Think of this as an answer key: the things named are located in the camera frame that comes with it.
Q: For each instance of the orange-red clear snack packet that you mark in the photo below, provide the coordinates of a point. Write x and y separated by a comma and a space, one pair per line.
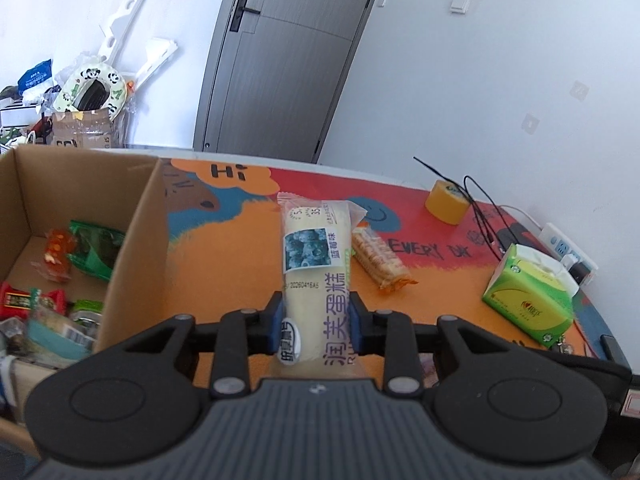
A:
56, 252

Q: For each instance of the blue plastic bag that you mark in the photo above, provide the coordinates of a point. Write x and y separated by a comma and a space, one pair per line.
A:
35, 80

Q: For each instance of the red and green snack packet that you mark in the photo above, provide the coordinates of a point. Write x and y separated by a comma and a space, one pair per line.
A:
49, 301

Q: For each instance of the dark green snack packet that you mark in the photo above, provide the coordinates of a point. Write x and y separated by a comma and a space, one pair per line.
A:
95, 250

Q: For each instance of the white light switch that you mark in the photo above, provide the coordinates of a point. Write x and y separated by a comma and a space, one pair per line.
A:
460, 1

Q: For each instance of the green tissue box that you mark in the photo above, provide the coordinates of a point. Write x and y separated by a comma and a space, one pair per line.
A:
525, 295

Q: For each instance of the yellow tape roll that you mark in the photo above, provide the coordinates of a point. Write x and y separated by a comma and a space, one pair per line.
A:
446, 202

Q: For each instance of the long cream cake packet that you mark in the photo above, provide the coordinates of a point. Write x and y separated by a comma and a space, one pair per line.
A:
310, 270

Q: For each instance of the clear wall hook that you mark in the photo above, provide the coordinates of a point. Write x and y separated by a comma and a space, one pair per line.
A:
530, 123
580, 90

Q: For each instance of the white packet with green edge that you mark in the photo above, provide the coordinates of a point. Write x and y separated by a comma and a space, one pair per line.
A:
87, 316

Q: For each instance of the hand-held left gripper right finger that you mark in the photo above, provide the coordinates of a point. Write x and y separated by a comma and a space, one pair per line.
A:
354, 322

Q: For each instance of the white power strip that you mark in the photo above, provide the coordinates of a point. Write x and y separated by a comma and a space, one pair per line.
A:
555, 242

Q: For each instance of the grey door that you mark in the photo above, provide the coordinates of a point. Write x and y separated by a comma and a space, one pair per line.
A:
290, 60

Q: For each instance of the short white plastic board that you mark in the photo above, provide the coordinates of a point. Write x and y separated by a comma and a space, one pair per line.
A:
155, 57

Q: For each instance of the black charger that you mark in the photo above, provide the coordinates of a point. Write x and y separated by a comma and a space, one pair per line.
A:
579, 272

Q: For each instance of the orange cracker packet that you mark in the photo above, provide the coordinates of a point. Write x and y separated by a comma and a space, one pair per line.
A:
376, 256

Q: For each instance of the blue and white snack packet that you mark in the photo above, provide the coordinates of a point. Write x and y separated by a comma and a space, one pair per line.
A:
55, 337

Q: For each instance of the white plug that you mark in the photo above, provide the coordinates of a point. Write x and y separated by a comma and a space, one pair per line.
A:
567, 261

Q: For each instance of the tall white plastic board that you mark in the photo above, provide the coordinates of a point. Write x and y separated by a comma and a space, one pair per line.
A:
125, 20

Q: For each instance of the orange printed table mat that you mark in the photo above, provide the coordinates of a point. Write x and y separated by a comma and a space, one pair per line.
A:
225, 260

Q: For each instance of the small cardboard box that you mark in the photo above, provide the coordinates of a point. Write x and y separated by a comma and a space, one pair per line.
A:
80, 130

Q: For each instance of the white square cake packet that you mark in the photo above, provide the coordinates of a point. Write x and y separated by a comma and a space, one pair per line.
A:
11, 336

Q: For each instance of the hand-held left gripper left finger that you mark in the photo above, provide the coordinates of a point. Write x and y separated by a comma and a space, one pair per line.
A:
274, 322

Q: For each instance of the panda print cushion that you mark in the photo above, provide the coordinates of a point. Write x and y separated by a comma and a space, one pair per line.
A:
70, 92

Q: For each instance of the large cardboard box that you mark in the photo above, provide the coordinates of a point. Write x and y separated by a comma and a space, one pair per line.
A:
145, 240

